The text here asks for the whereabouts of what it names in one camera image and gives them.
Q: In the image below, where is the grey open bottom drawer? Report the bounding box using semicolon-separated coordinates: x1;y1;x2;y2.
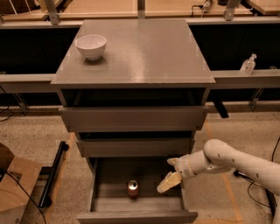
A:
77;157;198;224

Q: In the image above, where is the grey top drawer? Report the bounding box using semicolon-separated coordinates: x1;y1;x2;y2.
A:
59;106;209;132

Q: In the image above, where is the black bar stand right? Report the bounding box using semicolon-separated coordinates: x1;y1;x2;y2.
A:
265;189;277;216

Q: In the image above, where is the clear sanitizer pump bottle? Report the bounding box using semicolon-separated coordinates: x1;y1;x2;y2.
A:
240;53;257;75

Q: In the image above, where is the red coke can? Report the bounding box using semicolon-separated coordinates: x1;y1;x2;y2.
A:
127;180;140;199

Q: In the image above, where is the grey metal rail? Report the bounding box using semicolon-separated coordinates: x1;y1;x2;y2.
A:
0;69;280;93

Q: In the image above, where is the grey middle drawer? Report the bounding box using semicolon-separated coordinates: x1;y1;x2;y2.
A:
76;137;194;158

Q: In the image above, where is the black bar stand left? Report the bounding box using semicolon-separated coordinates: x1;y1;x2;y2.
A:
38;141;69;208

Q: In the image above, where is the black cable on box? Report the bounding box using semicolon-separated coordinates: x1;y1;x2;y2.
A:
0;169;47;224

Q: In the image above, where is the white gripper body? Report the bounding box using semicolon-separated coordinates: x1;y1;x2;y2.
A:
174;154;200;179

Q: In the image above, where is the black bar stand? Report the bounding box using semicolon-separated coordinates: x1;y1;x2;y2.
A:
38;141;69;208
265;189;277;216

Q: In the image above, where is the brown cardboard box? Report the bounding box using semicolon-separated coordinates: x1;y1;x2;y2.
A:
0;143;42;224

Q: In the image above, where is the black floor cable right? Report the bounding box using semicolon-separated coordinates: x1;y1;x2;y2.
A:
246;136;280;208

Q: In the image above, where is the small black floor device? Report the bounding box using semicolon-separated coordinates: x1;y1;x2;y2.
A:
234;170;248;179

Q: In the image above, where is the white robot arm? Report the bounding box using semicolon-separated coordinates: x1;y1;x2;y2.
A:
157;139;280;196

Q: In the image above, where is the grey drawer cabinet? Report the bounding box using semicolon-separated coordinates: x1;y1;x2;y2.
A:
50;18;216;170

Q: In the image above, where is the white ceramic bowl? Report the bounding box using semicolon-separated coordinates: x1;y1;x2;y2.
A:
74;34;107;60

